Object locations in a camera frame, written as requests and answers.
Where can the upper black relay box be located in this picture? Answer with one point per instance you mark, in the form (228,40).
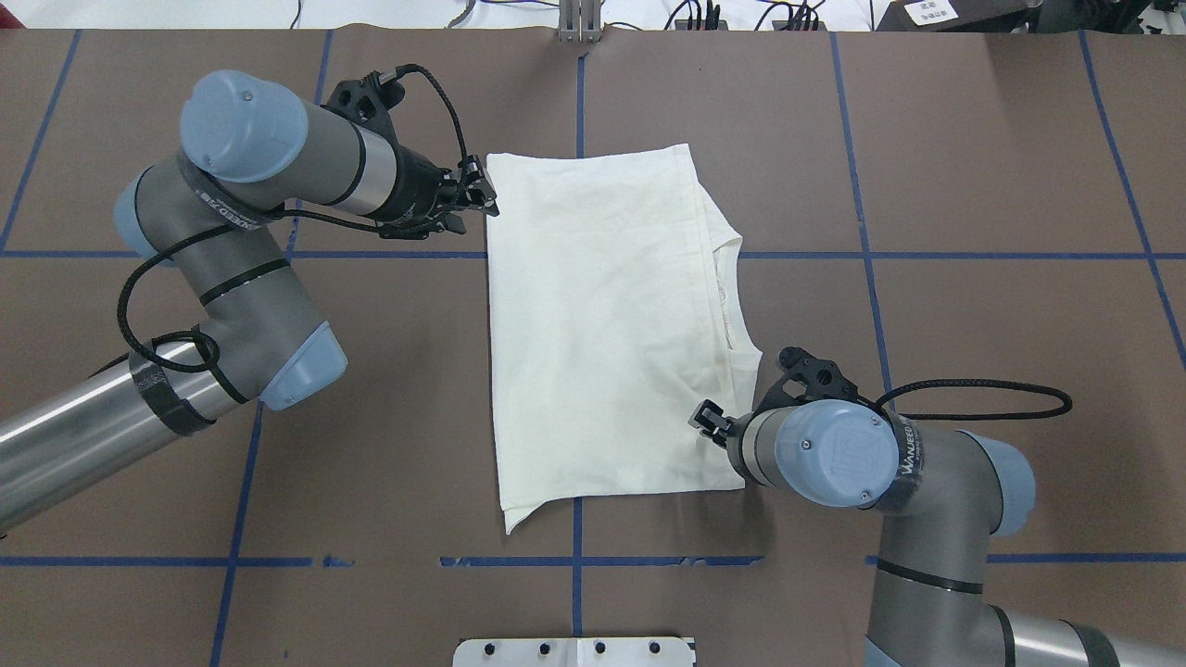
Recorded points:
(696,16)

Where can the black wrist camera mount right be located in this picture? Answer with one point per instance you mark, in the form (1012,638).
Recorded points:
(806,378)

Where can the black laptop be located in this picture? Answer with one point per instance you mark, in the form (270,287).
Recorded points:
(960,16)

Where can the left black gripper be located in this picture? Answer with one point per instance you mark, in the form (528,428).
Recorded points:
(414,193)

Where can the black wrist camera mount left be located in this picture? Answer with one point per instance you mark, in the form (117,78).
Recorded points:
(366,101)

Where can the cream long-sleeve printed shirt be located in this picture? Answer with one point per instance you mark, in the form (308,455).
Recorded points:
(613,312)

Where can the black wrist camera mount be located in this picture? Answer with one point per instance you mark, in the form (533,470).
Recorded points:
(366,101)
(806,378)

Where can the aluminium frame post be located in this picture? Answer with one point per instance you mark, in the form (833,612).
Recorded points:
(580,21)

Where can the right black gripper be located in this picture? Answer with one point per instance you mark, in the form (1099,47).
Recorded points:
(712,417)

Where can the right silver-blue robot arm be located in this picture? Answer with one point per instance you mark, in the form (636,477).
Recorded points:
(944,495)

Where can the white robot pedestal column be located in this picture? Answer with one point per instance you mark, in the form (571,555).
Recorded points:
(577,651)

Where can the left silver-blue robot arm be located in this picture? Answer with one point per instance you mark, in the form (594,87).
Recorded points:
(213,316)

